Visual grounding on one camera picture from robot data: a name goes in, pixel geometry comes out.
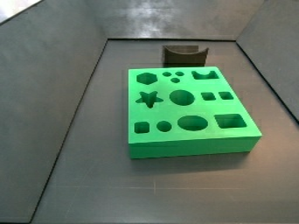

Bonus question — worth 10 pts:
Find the green shape sorter board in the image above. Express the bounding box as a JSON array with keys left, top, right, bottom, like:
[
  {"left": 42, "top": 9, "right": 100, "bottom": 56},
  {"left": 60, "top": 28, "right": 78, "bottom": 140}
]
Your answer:
[{"left": 127, "top": 66, "right": 262, "bottom": 158}]

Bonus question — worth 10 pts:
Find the black curved fixture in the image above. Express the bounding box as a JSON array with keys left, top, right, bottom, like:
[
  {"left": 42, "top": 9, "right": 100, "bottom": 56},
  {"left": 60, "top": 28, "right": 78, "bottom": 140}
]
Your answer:
[{"left": 163, "top": 45, "right": 210, "bottom": 67}]

